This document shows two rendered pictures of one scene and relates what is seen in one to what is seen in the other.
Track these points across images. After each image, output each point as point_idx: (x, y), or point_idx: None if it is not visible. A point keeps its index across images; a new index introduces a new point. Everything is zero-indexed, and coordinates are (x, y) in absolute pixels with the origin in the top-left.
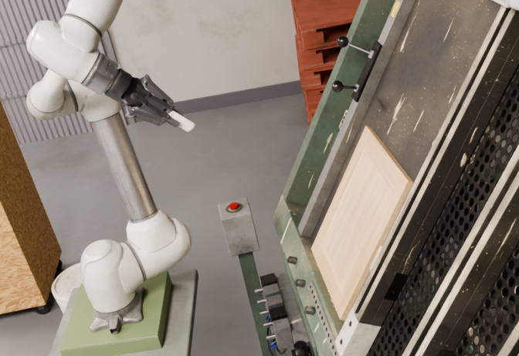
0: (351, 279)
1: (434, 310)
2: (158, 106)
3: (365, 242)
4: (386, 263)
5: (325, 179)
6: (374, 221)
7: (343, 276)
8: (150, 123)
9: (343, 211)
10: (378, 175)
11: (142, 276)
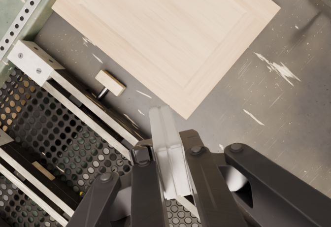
0: (92, 23)
1: (59, 207)
2: (199, 210)
3: (131, 43)
4: (96, 130)
5: None
6: (152, 57)
7: None
8: (71, 217)
9: None
10: (204, 53)
11: None
